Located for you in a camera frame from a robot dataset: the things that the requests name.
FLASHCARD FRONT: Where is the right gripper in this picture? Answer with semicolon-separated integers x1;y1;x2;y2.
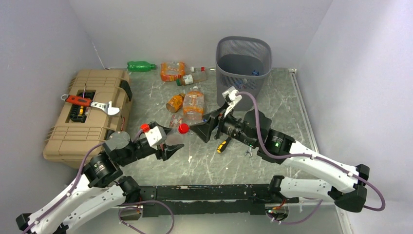
189;102;258;148

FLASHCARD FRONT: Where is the clear bottle red label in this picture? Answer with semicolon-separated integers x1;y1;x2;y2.
165;123;190;146

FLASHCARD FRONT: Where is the large orange label bottle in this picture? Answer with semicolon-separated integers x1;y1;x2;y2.
183;86;205;124

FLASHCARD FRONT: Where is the small orange juice bottle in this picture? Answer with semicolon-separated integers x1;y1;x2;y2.
166;93;185;113

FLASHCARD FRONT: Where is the brown tea bottle green cap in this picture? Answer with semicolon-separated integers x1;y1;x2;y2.
176;71;207;86

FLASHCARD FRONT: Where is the pepsi plastic bottle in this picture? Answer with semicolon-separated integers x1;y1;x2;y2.
235;78;250;89

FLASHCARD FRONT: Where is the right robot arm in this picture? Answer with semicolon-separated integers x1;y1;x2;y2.
190;108;370;213

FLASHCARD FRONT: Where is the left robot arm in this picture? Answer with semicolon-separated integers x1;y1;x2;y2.
16;122;184;234

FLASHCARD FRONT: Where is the grey mesh waste bin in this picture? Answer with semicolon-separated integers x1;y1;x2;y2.
216;36;272;106

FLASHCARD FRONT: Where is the yellow black screwdriver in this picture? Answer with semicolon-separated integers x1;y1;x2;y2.
217;136;232;154

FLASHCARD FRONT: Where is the silver combination spanner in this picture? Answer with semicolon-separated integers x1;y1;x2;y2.
244;147;253;158

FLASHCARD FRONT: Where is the clear bottle red cap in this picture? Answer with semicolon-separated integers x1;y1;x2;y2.
188;66;216;76

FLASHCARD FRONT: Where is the orange wrapped bottle pack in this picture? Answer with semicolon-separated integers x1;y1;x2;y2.
160;61;186;82

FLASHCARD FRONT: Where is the green plastic bottle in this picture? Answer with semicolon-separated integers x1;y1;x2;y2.
127;61;157;72

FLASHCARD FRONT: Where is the tan plastic toolbox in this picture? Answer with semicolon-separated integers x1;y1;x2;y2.
43;70;132;169

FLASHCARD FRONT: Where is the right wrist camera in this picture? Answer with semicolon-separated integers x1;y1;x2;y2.
222;86;242;117

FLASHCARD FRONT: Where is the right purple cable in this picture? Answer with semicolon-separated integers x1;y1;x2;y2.
237;91;386;212

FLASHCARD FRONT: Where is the purple cable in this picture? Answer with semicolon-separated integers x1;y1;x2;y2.
237;91;386;212
20;127;146;234

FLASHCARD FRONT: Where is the red handled adjustable wrench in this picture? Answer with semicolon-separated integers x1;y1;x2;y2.
60;94;120;116

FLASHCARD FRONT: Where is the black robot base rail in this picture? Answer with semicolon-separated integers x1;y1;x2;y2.
128;184;298;217

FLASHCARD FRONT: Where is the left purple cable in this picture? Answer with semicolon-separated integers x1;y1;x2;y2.
20;127;146;234

